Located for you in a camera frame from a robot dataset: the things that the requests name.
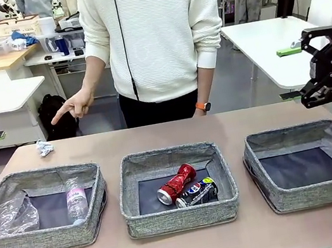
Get person's right hand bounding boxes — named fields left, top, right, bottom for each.
left=46, top=87, right=99, bottom=126

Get person's black trousers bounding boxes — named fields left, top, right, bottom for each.
left=117, top=80, right=204, bottom=130

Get clear plastic water bottle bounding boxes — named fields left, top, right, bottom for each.
left=61, top=175, right=92, bottom=226

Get blue cloth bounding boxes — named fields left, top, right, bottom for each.
left=10, top=27, right=41, bottom=49

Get white desk with drawers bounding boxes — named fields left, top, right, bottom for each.
left=0, top=74, right=56, bottom=149

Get bystander in grey shirt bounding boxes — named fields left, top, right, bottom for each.
left=15, top=0, right=61, bottom=23

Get crushed red soda can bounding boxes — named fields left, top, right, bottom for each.
left=152, top=161, right=201, bottom=207

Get orange smartwatch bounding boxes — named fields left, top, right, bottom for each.
left=195, top=100, right=212, bottom=113

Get person's white knit sweater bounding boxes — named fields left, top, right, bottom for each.
left=75, top=0, right=236, bottom=115

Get clear plastic cup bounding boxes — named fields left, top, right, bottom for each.
left=0, top=190, right=42, bottom=238

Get blue drink bottle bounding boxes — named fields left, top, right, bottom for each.
left=54, top=34, right=72, bottom=58

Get large white table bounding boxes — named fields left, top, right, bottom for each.
left=219, top=7, right=332, bottom=125

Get white background desk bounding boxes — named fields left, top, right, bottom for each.
left=23, top=40, right=117, bottom=110

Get white paper roll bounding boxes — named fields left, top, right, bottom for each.
left=37, top=15, right=57, bottom=37

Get black Pepsi can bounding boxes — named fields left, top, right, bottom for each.
left=172, top=175, right=221, bottom=209

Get grey fabric basket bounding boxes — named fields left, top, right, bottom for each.
left=239, top=119, right=332, bottom=219
left=111, top=137, right=244, bottom=242
left=0, top=157, right=116, bottom=248

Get crumpled paper ball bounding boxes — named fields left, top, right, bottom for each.
left=34, top=137, right=56, bottom=159

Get small white labelled box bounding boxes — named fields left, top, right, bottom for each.
left=11, top=38, right=28, bottom=52

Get person's left forearm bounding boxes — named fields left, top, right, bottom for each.
left=192, top=63, right=222, bottom=106

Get clear bin with blue label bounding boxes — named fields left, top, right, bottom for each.
left=37, top=27, right=87, bottom=56

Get thin black cord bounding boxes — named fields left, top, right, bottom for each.
left=113, top=0, right=141, bottom=103

